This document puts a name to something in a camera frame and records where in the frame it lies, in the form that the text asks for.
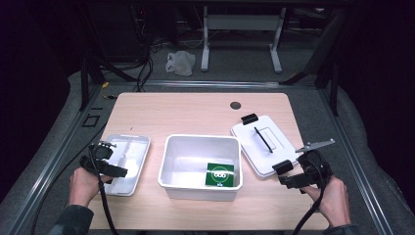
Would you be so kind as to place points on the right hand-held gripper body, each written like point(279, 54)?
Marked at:
point(314, 166)

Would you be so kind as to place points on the metal floor rail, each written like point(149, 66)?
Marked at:
point(212, 84)
point(49, 166)
point(355, 163)

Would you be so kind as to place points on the white plastic bag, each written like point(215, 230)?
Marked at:
point(180, 63)

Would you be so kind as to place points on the dark round table grommet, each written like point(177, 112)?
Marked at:
point(235, 105)

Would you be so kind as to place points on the white metal table frame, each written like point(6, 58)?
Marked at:
point(241, 23)

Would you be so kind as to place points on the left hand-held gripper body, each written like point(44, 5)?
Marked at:
point(98, 160)

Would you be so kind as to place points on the white box lid black clips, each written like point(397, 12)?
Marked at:
point(261, 153)

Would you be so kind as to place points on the person's right hand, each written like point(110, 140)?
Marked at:
point(332, 202)

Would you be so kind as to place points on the person's left hand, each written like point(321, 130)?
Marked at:
point(83, 187)

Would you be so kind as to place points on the black stand leg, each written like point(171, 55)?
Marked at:
point(333, 88)
point(84, 84)

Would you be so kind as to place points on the green card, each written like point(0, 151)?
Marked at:
point(220, 174)

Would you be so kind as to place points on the white shallow tray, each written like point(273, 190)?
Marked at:
point(133, 156)

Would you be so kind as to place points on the white plastic storage box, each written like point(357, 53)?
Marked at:
point(182, 169)

